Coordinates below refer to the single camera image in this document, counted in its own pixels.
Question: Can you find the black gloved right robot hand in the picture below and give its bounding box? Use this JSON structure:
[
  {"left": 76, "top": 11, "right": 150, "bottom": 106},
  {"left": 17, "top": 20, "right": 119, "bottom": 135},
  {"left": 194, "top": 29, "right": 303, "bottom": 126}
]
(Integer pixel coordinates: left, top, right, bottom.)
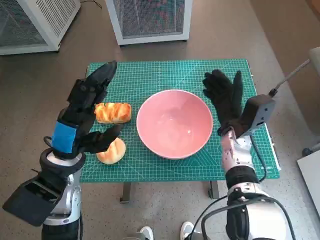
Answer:
[{"left": 201, "top": 69, "right": 245, "bottom": 138}]

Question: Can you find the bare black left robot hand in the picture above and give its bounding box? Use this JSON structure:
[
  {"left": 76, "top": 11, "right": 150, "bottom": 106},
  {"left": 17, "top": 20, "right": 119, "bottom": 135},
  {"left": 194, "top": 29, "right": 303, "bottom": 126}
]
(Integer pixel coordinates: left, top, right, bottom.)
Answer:
[{"left": 49, "top": 59, "right": 125, "bottom": 161}]

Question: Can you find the round toy bread bun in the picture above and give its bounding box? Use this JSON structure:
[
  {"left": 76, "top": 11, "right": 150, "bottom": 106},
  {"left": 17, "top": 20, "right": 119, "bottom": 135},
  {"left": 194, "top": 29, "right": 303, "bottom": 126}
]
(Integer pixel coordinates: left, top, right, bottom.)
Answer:
[{"left": 96, "top": 137, "right": 127, "bottom": 165}]

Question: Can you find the pink bowl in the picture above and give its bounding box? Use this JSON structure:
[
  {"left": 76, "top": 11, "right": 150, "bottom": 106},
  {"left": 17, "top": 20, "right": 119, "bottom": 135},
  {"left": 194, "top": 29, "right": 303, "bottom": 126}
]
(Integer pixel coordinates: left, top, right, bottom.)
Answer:
[{"left": 136, "top": 89, "right": 214, "bottom": 161}]

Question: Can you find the long braided toy bread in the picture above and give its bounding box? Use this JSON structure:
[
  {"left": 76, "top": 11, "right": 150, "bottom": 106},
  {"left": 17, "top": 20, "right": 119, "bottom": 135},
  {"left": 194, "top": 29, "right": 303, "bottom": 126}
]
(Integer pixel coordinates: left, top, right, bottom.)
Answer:
[{"left": 94, "top": 101, "right": 132, "bottom": 124}]

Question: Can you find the green cutting mat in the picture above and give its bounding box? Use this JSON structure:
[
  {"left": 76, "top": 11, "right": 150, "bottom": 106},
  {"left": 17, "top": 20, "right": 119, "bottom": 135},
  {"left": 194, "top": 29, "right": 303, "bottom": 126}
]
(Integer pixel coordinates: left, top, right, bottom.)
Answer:
[{"left": 79, "top": 58, "right": 280, "bottom": 183}]

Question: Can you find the black table leg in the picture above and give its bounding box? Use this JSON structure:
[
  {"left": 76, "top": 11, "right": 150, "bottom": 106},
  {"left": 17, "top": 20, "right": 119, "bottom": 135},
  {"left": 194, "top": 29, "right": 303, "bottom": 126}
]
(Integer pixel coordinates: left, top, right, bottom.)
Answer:
[
  {"left": 119, "top": 181, "right": 132, "bottom": 205},
  {"left": 207, "top": 180, "right": 220, "bottom": 200}
]

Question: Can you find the narrow white mesh cabinet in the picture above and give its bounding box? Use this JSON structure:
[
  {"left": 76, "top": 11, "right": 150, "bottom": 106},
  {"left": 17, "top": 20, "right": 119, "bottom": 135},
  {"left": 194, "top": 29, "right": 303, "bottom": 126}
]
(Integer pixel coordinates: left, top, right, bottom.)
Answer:
[{"left": 104, "top": 0, "right": 193, "bottom": 46}]

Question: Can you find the white desk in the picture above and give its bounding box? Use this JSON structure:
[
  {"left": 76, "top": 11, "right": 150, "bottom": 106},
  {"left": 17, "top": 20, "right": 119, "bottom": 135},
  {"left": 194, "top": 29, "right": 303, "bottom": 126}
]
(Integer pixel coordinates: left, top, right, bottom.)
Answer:
[{"left": 296, "top": 149, "right": 320, "bottom": 208}]

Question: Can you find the wide white mesh cabinet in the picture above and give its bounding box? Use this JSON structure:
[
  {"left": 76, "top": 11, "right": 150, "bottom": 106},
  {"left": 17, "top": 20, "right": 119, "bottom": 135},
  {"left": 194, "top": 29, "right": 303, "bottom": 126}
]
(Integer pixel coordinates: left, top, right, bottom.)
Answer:
[{"left": 0, "top": 0, "right": 82, "bottom": 56}]

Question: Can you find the white shoe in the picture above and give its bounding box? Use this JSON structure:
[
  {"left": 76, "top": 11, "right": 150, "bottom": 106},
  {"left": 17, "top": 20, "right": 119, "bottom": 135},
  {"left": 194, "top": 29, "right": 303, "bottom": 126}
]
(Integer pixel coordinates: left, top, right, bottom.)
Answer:
[
  {"left": 138, "top": 226, "right": 155, "bottom": 240},
  {"left": 180, "top": 221, "right": 197, "bottom": 240}
]

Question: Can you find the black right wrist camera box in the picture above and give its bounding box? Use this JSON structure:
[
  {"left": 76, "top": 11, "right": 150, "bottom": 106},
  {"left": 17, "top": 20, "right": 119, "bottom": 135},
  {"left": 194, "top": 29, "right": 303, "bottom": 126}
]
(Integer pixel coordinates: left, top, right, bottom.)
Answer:
[{"left": 238, "top": 94, "right": 276, "bottom": 138}]

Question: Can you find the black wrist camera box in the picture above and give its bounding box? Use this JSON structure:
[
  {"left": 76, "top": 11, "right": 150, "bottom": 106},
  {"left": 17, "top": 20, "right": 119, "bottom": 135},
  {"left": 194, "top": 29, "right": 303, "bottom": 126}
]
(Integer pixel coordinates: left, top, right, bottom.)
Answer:
[
  {"left": 2, "top": 172, "right": 63, "bottom": 227},
  {"left": 238, "top": 94, "right": 276, "bottom": 138}
]

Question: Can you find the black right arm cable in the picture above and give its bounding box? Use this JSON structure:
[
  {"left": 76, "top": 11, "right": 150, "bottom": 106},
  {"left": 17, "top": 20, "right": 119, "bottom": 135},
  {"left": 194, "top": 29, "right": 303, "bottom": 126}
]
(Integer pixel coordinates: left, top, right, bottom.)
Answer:
[
  {"left": 193, "top": 194, "right": 296, "bottom": 240},
  {"left": 249, "top": 136, "right": 268, "bottom": 183}
]

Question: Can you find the white perforated table rail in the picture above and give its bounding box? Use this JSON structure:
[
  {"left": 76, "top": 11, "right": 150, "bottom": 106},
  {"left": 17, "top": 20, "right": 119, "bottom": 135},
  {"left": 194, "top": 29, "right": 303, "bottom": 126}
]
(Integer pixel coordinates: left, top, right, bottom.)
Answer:
[{"left": 263, "top": 123, "right": 283, "bottom": 173}]

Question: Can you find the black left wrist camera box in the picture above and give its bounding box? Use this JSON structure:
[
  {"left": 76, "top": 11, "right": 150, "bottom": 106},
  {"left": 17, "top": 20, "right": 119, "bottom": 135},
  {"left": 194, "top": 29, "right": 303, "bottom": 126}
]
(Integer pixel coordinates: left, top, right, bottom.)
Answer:
[{"left": 2, "top": 172, "right": 63, "bottom": 227}]

